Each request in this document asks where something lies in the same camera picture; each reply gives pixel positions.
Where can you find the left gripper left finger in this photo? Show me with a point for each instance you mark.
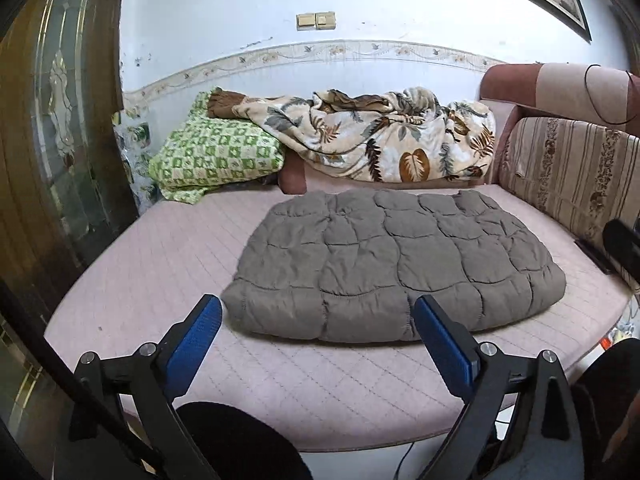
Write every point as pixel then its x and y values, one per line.
pixel 122 424

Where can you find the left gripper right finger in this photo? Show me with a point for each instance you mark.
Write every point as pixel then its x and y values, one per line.
pixel 518 419

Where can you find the grey-brown hooded puffer jacket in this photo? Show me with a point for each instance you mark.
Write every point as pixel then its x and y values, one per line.
pixel 347 268

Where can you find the striped brown sofa cushion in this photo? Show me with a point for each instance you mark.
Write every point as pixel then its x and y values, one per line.
pixel 581 175

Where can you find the maroon pink sofa backrest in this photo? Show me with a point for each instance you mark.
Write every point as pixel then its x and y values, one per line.
pixel 588 93

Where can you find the pink quilted mattress cover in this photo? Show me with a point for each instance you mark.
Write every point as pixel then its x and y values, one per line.
pixel 322 398

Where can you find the leaf-patterned fleece blanket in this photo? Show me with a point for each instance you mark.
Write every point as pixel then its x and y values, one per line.
pixel 394 137

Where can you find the green checked pillow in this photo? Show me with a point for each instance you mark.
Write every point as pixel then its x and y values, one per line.
pixel 206 153

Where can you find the beige wall light switch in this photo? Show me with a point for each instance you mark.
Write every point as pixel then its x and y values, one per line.
pixel 319 21

